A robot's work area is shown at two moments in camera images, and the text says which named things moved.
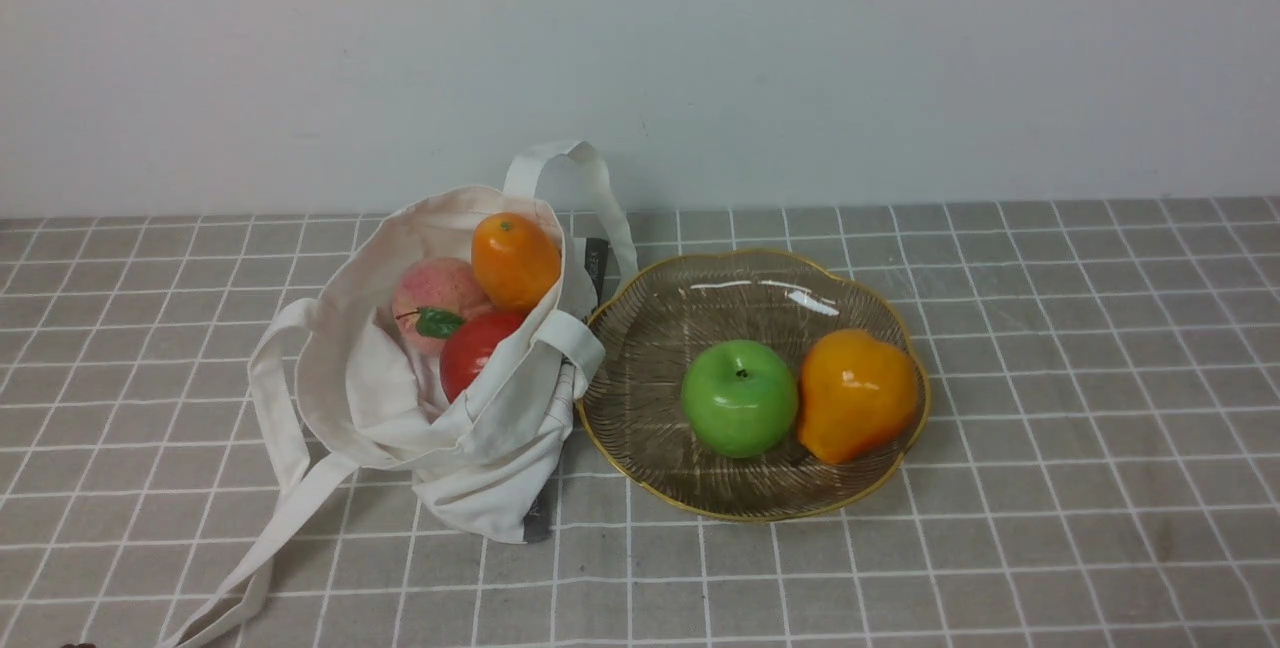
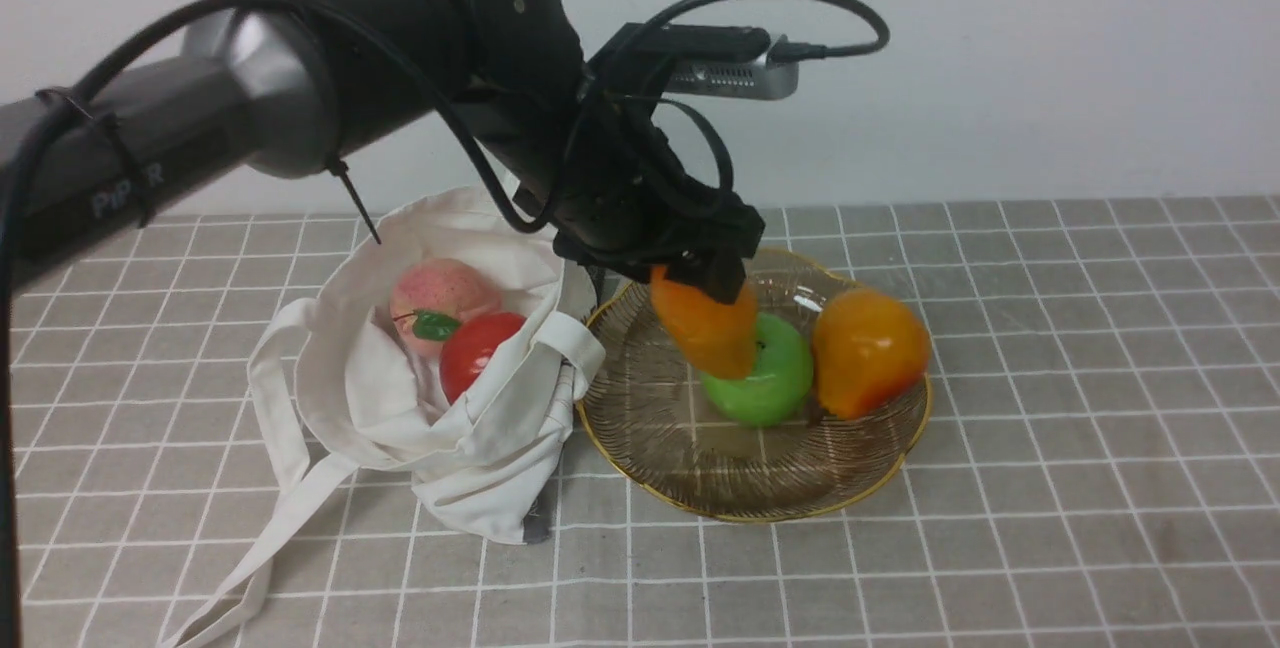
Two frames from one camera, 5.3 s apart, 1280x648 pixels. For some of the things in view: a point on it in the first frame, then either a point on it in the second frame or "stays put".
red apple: [469, 350] stays put
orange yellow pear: [858, 394] → [868, 348]
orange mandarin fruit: [515, 260] → [717, 339]
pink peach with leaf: [432, 298] stays put
